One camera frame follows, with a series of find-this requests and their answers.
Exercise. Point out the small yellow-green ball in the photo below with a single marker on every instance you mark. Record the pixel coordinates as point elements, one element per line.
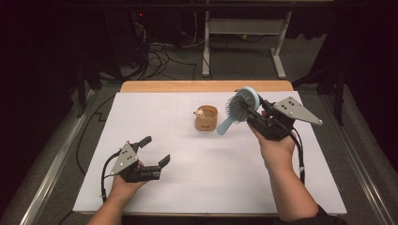
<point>243,36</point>

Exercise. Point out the black computer tower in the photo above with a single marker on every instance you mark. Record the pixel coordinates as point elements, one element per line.
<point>125,37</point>

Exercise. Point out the wooden table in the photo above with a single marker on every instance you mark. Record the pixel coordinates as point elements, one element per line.
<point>187,86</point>

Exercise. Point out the light blue hairbrush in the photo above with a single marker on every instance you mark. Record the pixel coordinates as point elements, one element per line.
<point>239,108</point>

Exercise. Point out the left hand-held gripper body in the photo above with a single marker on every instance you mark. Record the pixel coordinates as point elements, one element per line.
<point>137,172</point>

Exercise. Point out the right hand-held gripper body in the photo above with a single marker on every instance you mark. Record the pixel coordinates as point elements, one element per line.
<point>275,125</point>

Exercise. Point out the black stand leg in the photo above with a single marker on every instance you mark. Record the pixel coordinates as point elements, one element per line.
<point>83,87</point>
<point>338,90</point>

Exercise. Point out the white board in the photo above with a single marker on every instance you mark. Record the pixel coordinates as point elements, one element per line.
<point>203,175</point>

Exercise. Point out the metal floor rail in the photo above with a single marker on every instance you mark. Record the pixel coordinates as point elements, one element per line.
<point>356,156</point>
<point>53,168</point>

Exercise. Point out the person's left hand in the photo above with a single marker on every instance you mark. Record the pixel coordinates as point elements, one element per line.
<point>125,189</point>

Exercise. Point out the person's right hand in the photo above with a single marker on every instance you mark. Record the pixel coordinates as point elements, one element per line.
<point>277,153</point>

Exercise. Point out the white metal stand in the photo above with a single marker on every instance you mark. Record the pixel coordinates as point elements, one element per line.
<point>245,26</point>

